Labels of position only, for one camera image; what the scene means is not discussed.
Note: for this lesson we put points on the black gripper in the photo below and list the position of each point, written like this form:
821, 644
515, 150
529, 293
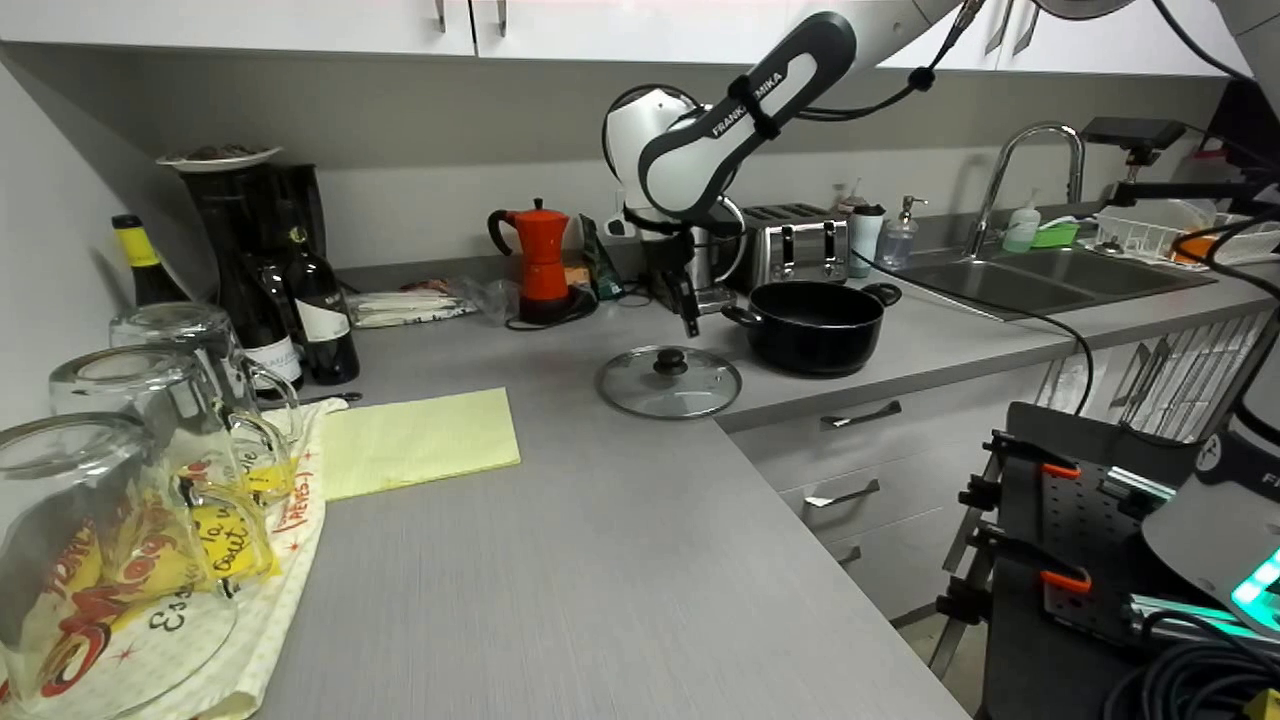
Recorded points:
667, 240

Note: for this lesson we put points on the glass pot lid black knob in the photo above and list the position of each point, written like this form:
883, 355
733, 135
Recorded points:
668, 383

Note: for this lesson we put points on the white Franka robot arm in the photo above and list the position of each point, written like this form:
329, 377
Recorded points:
695, 135

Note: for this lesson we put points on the black cooking pot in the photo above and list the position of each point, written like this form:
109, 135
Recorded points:
814, 326

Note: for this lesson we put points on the red moka pot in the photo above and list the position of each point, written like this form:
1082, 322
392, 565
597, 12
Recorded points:
540, 263

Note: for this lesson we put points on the white cup black lid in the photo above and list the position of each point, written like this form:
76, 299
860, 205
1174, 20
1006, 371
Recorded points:
866, 235

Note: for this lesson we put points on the stainless steel electric kettle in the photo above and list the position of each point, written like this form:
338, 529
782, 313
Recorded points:
724, 244

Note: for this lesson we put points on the black round trivet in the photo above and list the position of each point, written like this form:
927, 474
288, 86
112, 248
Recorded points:
580, 309

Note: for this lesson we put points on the silver toaster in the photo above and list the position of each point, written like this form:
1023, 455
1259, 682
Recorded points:
792, 244

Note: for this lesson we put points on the clear soap dispenser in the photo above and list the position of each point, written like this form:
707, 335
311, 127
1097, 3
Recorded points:
908, 235

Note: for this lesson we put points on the white plastic packets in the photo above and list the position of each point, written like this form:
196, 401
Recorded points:
404, 306

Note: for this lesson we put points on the yellow cleaning cloth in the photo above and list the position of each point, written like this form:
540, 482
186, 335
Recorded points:
412, 443

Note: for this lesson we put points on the green dish soap bottle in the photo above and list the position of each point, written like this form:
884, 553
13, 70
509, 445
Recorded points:
1023, 229

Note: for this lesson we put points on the steel kitchen sink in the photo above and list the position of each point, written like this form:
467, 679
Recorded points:
1042, 280

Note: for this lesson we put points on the dark bottle white label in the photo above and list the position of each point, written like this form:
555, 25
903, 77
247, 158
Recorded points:
325, 326

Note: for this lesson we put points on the green sponge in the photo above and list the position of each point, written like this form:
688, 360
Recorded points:
1063, 235

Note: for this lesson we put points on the dark wine bottle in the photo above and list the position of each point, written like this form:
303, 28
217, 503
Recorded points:
274, 335

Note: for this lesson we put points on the black coffee maker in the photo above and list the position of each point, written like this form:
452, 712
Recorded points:
247, 227

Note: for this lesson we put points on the black clamp stand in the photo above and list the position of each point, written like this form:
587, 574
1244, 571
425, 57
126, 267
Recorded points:
1067, 532

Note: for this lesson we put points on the white dish rack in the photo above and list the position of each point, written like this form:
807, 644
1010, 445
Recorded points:
1144, 235

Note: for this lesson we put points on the white plate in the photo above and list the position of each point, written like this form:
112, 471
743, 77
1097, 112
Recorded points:
217, 158

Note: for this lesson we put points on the upturned drinking glasses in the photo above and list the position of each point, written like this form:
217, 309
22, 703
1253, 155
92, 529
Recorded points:
274, 574

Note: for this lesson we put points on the open dishwasher rack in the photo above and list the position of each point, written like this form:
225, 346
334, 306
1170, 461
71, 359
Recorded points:
1174, 374

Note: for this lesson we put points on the small upturned drinking glass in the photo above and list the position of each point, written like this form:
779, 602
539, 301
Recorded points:
182, 326

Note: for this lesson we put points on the orange cup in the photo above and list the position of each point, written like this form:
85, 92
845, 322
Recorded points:
1194, 248

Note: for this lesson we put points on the wine bottle yellow cap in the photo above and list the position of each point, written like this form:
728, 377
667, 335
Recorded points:
144, 267

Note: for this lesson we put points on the upturned glass mug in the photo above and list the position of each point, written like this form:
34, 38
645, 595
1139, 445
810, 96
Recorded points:
144, 401

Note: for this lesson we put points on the grey base green light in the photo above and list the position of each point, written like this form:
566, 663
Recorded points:
1220, 543

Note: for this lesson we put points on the black monitor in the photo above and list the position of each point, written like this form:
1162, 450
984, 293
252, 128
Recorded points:
1249, 135

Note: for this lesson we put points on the large upturned drinking glass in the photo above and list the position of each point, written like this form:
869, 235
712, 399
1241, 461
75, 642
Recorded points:
92, 560

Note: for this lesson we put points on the black camera on stand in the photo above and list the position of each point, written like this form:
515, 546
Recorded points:
1133, 135

